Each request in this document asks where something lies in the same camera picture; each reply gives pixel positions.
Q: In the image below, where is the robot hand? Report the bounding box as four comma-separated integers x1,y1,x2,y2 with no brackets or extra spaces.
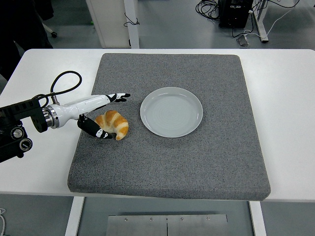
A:
50,92,131,141

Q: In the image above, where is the croissant bread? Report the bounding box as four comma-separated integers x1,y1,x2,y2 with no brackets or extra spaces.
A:
94,110,129,141

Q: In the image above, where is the light grey round plate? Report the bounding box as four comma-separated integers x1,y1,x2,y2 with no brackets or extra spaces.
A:
140,87,204,138

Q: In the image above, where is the grey metal plate with screws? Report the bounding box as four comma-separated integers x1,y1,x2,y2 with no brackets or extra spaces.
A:
107,214,229,236

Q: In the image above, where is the office chair base with caster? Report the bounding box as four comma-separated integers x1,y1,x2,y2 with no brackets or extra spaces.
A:
40,21,58,38

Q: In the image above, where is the white cabinet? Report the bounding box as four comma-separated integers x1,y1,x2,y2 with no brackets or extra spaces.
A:
85,0,131,49

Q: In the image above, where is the person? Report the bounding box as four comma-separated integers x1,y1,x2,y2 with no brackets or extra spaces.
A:
0,0,55,81

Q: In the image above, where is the grey speckled mat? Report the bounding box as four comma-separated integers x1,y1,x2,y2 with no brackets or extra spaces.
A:
67,53,272,202

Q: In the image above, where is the white table leg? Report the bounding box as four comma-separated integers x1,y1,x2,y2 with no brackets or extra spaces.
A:
64,196,86,236
248,201,268,236

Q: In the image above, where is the clear plastic item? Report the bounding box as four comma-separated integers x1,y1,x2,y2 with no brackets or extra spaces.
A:
236,35,251,47

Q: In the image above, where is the black computer box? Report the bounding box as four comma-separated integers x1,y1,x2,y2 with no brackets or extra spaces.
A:
218,0,254,28

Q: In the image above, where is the thin black hanging cable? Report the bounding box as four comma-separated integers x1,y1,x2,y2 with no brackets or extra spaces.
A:
124,12,141,28

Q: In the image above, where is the thin white cord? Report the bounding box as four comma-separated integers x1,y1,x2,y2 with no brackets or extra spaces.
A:
0,207,7,234

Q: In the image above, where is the black cable coil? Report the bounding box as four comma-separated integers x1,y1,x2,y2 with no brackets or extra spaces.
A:
195,0,221,21

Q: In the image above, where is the white desk frame leg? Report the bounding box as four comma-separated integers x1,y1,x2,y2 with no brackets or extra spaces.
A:
252,0,269,44

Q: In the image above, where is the white cable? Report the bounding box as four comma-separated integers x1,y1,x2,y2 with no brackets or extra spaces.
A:
242,0,301,40

